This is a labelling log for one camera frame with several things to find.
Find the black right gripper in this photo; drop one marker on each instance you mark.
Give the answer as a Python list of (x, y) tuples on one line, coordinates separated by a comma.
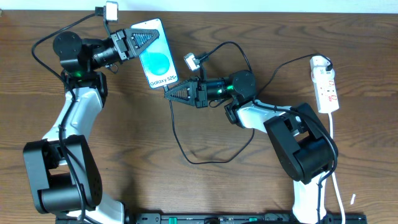
[(201, 93)]

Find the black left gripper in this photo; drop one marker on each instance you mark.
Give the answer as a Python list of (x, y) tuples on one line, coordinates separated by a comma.
[(119, 45)]

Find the blue Galaxy smartphone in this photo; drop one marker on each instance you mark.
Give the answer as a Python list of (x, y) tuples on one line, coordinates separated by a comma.
[(156, 60)]

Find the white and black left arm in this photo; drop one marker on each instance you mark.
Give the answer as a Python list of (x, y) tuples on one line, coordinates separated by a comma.
[(63, 176)]

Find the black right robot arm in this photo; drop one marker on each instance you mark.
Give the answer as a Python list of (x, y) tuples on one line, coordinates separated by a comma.
[(304, 148)]

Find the white charger plug adapter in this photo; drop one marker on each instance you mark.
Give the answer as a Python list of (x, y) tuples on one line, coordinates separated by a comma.
[(320, 61)]

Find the white power strip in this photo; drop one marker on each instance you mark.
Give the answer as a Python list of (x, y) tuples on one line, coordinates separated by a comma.
[(325, 90)]

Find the white paper tag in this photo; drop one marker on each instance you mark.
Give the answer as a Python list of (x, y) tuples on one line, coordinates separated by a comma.
[(352, 199)]

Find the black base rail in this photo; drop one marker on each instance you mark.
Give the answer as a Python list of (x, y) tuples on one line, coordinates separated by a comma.
[(156, 218)]

